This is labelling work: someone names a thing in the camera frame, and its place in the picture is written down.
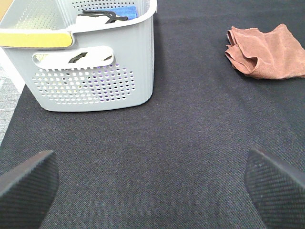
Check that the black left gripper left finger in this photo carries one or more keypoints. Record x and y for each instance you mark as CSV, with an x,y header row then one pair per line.
x,y
28,191

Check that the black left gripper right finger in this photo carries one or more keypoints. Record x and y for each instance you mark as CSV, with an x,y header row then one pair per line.
x,y
276,189

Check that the brown microfibre towel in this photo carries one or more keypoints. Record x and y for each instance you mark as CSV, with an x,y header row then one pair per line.
x,y
275,55

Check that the black fabric table mat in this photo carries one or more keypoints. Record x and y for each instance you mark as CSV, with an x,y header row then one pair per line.
x,y
177,161

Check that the grey perforated plastic basket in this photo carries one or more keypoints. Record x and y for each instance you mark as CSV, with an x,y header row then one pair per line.
x,y
127,81

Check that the white cloth with black trim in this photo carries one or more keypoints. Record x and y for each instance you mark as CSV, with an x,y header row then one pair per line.
x,y
84,57

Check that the blue folded towel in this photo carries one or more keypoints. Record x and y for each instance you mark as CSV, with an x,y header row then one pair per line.
x,y
129,11

